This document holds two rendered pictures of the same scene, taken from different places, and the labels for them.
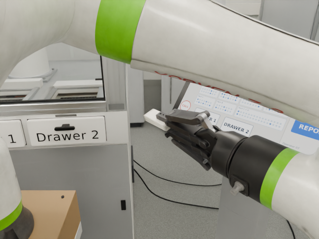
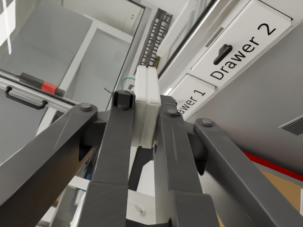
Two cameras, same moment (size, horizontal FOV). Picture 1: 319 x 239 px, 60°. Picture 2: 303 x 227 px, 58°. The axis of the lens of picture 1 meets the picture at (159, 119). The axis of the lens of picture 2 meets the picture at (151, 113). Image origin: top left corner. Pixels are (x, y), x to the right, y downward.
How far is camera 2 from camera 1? 52 cm
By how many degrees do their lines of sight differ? 62
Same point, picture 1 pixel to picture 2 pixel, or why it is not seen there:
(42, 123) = (203, 64)
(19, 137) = (202, 87)
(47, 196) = not seen: hidden behind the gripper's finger
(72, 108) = (211, 24)
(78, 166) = (291, 70)
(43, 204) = not seen: hidden behind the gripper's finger
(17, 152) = (218, 96)
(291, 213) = not seen: outside the picture
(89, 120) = (239, 21)
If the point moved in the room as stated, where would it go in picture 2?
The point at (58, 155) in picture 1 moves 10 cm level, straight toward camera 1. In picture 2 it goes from (255, 75) to (262, 96)
